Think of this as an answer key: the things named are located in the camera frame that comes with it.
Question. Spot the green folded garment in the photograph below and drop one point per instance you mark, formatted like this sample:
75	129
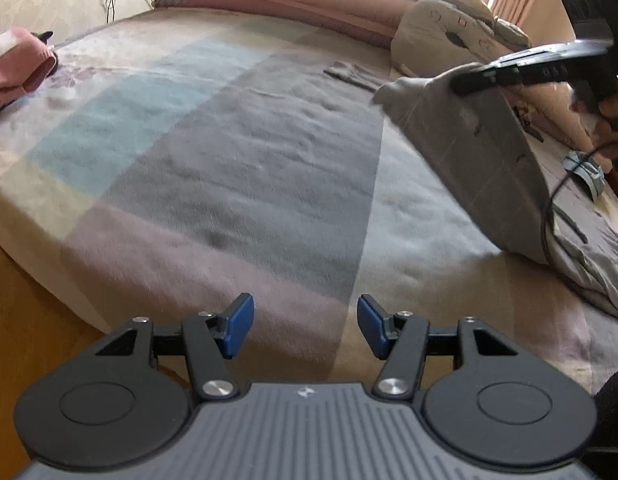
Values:
510	35

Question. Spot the blue baseball cap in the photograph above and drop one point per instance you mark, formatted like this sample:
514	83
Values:
586	172

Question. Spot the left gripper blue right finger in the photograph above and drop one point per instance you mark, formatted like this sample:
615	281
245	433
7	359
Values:
399	340

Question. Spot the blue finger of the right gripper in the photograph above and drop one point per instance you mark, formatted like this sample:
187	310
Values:
516	70

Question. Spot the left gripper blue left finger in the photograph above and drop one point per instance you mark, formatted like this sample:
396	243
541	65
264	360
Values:
210	340

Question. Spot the pink folded towel stack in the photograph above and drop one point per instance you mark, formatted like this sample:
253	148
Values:
26	59

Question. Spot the grey cat face cushion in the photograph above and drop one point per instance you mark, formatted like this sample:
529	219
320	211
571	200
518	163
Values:
434	36

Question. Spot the grey striped pants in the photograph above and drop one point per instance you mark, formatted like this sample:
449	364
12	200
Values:
478	149

